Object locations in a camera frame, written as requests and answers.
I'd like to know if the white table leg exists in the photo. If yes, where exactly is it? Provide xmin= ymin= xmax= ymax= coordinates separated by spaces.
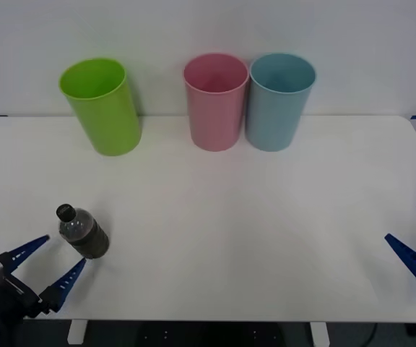
xmin=66 ymin=320 xmax=88 ymax=345
xmin=308 ymin=321 xmax=330 ymax=347

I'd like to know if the green plastic bin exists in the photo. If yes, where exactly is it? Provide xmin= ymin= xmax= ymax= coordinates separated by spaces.
xmin=58 ymin=56 xmax=143 ymax=157

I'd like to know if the dark bottle with black cap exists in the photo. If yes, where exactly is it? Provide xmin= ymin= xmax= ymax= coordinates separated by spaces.
xmin=55 ymin=203 xmax=111 ymax=260

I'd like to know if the pink plastic bin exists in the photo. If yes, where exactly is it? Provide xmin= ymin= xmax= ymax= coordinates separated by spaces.
xmin=183 ymin=52 xmax=250 ymax=152

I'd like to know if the pale blue plastic bin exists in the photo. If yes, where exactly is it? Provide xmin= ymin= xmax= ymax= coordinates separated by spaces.
xmin=244 ymin=52 xmax=317 ymax=152

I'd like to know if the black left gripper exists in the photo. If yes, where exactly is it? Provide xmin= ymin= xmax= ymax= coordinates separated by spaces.
xmin=0 ymin=234 xmax=87 ymax=320

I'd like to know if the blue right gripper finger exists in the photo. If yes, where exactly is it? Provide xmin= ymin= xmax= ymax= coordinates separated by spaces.
xmin=384 ymin=233 xmax=416 ymax=304

